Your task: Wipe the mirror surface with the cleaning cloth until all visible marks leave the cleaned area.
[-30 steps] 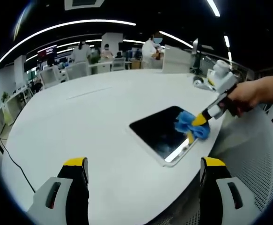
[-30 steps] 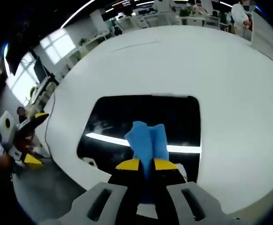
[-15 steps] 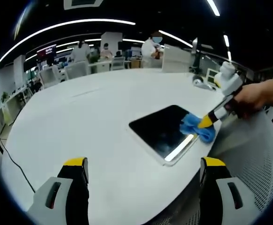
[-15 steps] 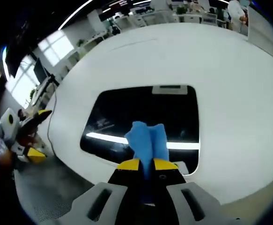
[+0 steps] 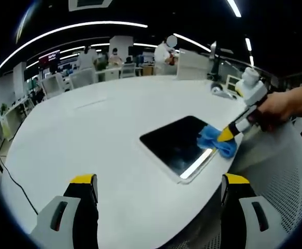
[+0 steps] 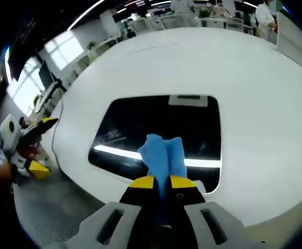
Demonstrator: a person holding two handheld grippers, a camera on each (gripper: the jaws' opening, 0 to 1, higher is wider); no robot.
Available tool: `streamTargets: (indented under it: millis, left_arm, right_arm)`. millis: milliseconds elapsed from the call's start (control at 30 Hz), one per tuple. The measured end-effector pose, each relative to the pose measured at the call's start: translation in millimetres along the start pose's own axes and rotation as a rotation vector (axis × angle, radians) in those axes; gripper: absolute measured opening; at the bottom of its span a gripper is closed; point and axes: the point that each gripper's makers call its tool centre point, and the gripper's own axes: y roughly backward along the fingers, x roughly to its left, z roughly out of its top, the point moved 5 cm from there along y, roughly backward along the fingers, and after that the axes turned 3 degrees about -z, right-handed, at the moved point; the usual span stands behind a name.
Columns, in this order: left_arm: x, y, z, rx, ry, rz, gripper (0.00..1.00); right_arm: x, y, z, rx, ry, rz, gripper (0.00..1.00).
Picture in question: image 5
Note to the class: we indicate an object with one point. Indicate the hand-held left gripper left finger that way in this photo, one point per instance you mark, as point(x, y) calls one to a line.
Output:
point(62, 223)

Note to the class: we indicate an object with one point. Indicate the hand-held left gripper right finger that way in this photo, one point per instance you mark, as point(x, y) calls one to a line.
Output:
point(246, 223)

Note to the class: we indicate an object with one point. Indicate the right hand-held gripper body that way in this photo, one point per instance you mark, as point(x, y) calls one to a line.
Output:
point(254, 90)

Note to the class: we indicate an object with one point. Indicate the blue cleaning cloth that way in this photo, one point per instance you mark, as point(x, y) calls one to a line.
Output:
point(207, 137)

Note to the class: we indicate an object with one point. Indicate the person's right hand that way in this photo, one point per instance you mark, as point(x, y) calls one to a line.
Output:
point(275, 109)

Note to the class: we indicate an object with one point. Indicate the small white shelf box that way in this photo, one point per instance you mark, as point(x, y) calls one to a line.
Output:
point(231, 82)

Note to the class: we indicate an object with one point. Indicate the grey round device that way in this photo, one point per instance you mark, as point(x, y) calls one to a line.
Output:
point(215, 88)

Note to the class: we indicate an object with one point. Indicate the short ceiling light strip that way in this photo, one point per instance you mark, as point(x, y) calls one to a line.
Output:
point(248, 44)

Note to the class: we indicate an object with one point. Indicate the white mesh chair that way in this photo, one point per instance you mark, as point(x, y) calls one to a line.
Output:
point(275, 176)

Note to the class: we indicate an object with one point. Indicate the grey upright stand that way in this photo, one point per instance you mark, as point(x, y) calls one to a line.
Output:
point(213, 48)

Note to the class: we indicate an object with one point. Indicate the white desk partition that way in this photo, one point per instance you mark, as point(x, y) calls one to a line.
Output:
point(192, 64)

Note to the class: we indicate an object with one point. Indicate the straight ceiling light strip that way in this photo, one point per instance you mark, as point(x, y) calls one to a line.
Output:
point(234, 7)
point(192, 42)

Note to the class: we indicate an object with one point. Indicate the white side desk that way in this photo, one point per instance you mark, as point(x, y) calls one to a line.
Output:
point(9, 122)

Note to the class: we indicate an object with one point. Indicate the white office chair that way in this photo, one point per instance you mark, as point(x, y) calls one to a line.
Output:
point(128, 70)
point(52, 85)

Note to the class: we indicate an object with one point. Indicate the green potted plant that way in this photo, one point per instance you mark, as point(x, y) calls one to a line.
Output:
point(3, 109)

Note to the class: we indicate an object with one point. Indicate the long curved ceiling light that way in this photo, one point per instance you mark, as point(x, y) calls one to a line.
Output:
point(88, 24)

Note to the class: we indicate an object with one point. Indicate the ceiling air vent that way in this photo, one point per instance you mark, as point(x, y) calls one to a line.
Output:
point(88, 5)

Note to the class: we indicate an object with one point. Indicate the red wall screen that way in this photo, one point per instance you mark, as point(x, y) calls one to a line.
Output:
point(49, 57)

